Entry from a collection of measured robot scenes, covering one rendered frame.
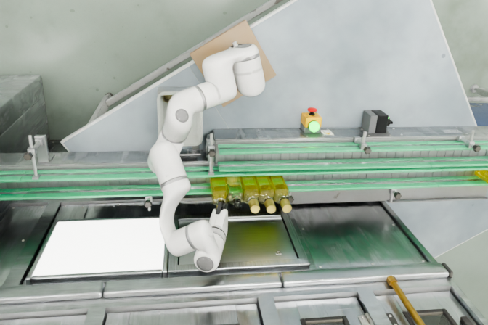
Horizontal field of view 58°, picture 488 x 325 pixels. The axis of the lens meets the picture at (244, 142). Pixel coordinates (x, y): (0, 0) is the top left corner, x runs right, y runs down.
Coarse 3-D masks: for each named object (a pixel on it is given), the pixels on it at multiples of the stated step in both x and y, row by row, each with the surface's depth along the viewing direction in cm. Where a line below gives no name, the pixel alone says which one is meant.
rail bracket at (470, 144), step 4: (472, 132) 177; (456, 136) 186; (460, 136) 184; (464, 136) 184; (472, 136) 177; (460, 140) 184; (464, 140) 182; (468, 140) 179; (472, 140) 178; (468, 144) 178; (472, 144) 177; (476, 148) 174; (480, 148) 174
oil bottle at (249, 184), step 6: (240, 180) 170; (246, 180) 168; (252, 180) 168; (246, 186) 163; (252, 186) 163; (246, 192) 160; (252, 192) 160; (258, 192) 160; (246, 198) 160; (258, 198) 161
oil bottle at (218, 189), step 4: (212, 180) 168; (216, 180) 168; (220, 180) 168; (224, 180) 168; (212, 184) 165; (216, 184) 164; (220, 184) 164; (224, 184) 165; (212, 188) 162; (216, 188) 162; (220, 188) 162; (224, 188) 162; (212, 192) 160; (216, 192) 159; (220, 192) 159; (224, 192) 159; (212, 196) 160; (216, 196) 158; (220, 196) 158; (224, 196) 158; (212, 200) 161; (216, 200) 158; (224, 200) 158; (216, 204) 159
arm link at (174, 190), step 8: (184, 176) 128; (168, 184) 125; (176, 184) 125; (184, 184) 126; (168, 192) 125; (176, 192) 125; (184, 192) 128; (168, 200) 125; (176, 200) 128; (160, 208) 127; (168, 208) 128; (160, 216) 126; (168, 216) 129; (160, 224) 126; (168, 224) 128; (168, 232) 127; (176, 232) 126; (184, 232) 124; (168, 240) 125; (176, 240) 124; (184, 240) 123; (168, 248) 125; (176, 248) 124; (184, 248) 124; (192, 248) 124
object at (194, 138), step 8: (160, 96) 167; (160, 104) 170; (160, 112) 170; (200, 112) 171; (160, 120) 170; (192, 120) 179; (200, 120) 172; (160, 128) 172; (192, 128) 181; (200, 128) 174; (192, 136) 181; (200, 136) 175; (184, 144) 175; (192, 144) 176
